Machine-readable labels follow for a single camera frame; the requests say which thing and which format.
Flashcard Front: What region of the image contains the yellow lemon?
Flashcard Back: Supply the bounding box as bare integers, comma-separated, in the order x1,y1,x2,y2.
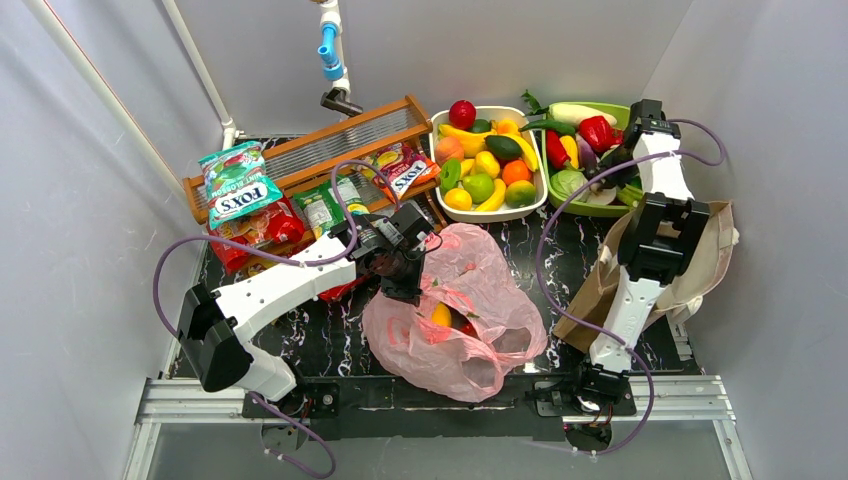
430,302,453,328

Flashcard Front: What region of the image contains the watermelon slice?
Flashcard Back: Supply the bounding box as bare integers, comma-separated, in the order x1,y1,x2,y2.
458,322,478,338

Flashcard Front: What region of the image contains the pink plastic grocery bag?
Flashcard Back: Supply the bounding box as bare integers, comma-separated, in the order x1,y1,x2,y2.
362,223,548,403

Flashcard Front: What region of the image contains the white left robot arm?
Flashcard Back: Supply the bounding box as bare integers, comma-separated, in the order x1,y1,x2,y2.
177,204,435,401

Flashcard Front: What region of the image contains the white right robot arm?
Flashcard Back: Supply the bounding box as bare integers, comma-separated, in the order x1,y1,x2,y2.
578,99,710,407

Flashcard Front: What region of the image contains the purple eggplant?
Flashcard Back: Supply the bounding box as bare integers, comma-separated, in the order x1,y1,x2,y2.
575,134,598,179

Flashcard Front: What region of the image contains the red bell pepper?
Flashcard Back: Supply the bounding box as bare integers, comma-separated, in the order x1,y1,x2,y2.
578,115,615,153

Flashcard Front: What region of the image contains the green vegetable basin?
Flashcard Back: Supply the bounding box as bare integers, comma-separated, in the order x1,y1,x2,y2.
539,101,630,218

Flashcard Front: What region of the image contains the yellow corn pepper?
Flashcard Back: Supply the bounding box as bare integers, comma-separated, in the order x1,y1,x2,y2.
559,135,580,170

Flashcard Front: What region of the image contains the red chili pepper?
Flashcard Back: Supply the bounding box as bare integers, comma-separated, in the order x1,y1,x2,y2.
545,130,570,171

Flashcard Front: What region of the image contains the green cabbage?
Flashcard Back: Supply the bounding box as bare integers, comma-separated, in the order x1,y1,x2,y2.
550,170,588,200

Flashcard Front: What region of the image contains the white radish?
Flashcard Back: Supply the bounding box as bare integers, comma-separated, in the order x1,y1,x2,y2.
548,102,617,126

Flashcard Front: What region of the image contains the red chips bag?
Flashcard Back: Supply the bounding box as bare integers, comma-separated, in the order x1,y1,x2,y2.
318,276,368,303

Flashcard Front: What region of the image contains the green snack packet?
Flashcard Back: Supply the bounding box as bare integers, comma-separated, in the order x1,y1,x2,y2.
293,176,370,238

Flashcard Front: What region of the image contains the orange Fox's candy bag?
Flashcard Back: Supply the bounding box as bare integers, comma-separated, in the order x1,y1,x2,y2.
354,143,441,201

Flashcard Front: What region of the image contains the yellow orange small fruit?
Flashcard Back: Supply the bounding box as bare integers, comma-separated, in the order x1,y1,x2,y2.
443,188,473,211

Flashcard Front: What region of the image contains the green cucumber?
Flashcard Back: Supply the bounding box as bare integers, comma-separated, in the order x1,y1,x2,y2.
519,118,576,136

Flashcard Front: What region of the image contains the yellow banana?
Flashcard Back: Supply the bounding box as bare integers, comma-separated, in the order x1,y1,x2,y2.
504,133,539,172

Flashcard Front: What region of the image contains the green bell pepper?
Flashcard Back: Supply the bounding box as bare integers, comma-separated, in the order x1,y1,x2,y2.
439,158,462,195

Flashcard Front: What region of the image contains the green mango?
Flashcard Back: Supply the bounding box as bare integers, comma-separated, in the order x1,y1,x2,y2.
462,173,495,205

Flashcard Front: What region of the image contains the white fruit basin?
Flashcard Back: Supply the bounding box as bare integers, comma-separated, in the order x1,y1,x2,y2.
434,106,549,224

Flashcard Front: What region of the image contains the red snack bag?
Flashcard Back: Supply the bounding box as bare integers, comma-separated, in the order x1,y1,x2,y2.
207,197,306,249

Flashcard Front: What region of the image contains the wooden slatted rack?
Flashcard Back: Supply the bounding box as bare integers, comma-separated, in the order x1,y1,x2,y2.
182,94,449,260

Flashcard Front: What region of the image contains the peach fruit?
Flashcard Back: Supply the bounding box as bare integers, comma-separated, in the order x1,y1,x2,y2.
433,136,465,166

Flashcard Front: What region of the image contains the dark green avocado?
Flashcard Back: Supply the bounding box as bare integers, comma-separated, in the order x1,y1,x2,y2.
484,135,523,161

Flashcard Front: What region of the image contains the tangerine at basin back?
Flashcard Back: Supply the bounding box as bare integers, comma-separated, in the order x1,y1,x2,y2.
495,119,519,135

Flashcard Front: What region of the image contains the brown paper bag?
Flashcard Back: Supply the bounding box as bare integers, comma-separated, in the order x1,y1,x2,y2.
567,201,740,326

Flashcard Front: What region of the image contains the red apple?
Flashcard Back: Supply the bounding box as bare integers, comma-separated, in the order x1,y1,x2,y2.
448,100,477,131

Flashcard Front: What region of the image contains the white pipe with blue valve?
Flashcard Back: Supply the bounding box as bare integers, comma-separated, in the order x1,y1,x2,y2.
315,0,363,117

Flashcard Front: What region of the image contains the green Fox's candy bag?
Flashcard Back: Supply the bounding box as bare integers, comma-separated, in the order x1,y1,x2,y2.
198,141,283,230

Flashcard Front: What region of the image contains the white corner pipe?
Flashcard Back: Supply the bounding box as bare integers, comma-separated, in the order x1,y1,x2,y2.
161,0,238,149

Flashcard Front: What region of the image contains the aluminium base frame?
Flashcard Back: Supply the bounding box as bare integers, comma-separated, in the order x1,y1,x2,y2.
122,375,752,479

